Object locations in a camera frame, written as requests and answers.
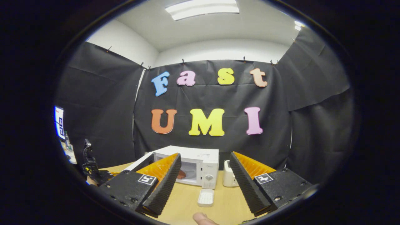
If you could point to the large ceiling light panel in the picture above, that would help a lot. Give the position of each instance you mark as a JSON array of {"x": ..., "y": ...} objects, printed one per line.
[{"x": 203, "y": 8}]

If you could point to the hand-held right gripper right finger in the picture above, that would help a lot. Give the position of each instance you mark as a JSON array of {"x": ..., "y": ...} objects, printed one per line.
[{"x": 248, "y": 189}]

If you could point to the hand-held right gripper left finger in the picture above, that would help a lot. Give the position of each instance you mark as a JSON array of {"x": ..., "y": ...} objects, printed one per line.
[{"x": 164, "y": 189}]

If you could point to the small ceiling light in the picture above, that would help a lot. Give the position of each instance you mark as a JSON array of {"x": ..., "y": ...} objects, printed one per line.
[{"x": 299, "y": 25}]

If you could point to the white toaster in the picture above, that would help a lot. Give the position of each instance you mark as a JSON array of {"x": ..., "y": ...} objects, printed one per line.
[{"x": 229, "y": 176}]

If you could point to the white microwave oven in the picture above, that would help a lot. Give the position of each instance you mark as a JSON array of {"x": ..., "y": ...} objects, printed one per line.
[{"x": 206, "y": 162}]

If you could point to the reddish brown drumstick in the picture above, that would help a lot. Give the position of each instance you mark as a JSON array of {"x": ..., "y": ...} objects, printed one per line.
[{"x": 181, "y": 174}]

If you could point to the white printed board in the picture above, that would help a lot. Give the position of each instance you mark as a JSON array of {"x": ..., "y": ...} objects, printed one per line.
[{"x": 60, "y": 122}]

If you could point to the white rectangular dish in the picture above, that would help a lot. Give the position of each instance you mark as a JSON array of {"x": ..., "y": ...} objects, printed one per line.
[{"x": 205, "y": 197}]

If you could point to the black backdrop cloth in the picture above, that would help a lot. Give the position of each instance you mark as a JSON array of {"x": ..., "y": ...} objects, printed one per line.
[{"x": 100, "y": 109}]

